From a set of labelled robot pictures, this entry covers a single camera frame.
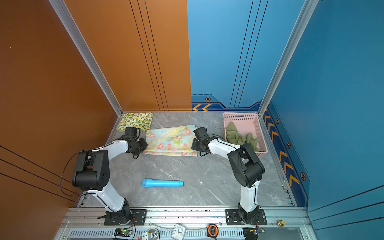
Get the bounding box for small white clock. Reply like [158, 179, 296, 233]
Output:
[171, 224, 187, 240]

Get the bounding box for brass round knob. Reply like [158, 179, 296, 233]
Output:
[277, 220, 287, 227]

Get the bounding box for olive green ruffled skirt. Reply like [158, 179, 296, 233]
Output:
[226, 122, 260, 152]

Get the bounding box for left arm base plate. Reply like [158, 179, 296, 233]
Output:
[99, 209, 147, 226]

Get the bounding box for lemon print skirt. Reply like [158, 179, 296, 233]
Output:
[117, 113, 154, 132]

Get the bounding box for pastel floral skirt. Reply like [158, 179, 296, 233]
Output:
[143, 125, 198, 157]

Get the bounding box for green circuit board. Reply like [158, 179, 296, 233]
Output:
[113, 228, 135, 240]

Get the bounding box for aluminium corner post right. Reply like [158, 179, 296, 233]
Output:
[258, 0, 319, 117]

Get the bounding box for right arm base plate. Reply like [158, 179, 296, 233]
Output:
[225, 208, 268, 226]

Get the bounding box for aluminium front rail frame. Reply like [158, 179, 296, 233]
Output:
[55, 207, 317, 240]

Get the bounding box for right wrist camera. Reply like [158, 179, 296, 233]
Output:
[194, 127, 209, 141]

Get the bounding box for orange black tape measure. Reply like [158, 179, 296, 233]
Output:
[207, 224, 219, 240]

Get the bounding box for pink perforated plastic basket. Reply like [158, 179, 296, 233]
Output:
[223, 113, 268, 158]

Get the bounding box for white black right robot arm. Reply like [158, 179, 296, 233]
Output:
[192, 137, 267, 226]

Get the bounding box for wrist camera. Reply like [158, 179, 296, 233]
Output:
[194, 127, 209, 141]
[124, 127, 141, 141]

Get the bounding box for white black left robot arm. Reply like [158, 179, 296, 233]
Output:
[72, 139, 147, 226]

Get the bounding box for right circuit board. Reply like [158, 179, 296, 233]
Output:
[243, 228, 265, 240]

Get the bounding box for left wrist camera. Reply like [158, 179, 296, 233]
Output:
[124, 127, 141, 141]

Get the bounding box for aluminium corner post left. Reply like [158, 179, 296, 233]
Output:
[49, 0, 123, 116]

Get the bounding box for blue toy microphone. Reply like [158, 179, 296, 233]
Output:
[142, 179, 184, 188]

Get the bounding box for aluminium corner post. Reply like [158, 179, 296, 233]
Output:
[258, 0, 319, 117]
[49, 0, 123, 116]

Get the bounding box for white power plug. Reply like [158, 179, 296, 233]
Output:
[140, 228, 160, 240]

